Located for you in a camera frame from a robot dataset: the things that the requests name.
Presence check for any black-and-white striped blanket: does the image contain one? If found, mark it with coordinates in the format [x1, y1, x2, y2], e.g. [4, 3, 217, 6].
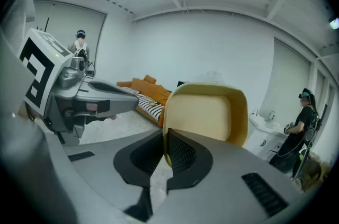
[120, 86, 166, 122]

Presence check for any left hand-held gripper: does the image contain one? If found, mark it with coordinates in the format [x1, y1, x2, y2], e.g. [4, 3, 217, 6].
[17, 28, 140, 148]

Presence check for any white sink cabinet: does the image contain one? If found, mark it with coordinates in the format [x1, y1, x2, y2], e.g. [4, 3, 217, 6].
[248, 111, 289, 162]

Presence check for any orange sofa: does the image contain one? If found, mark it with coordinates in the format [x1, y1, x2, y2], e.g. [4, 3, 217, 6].
[116, 74, 173, 128]

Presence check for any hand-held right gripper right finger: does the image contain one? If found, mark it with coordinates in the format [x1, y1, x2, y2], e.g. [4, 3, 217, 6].
[155, 127, 310, 224]

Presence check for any white roller blind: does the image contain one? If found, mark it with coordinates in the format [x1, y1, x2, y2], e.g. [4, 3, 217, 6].
[33, 0, 107, 68]
[258, 37, 312, 123]

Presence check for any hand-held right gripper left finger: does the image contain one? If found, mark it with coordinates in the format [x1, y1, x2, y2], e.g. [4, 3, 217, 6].
[44, 128, 163, 224]

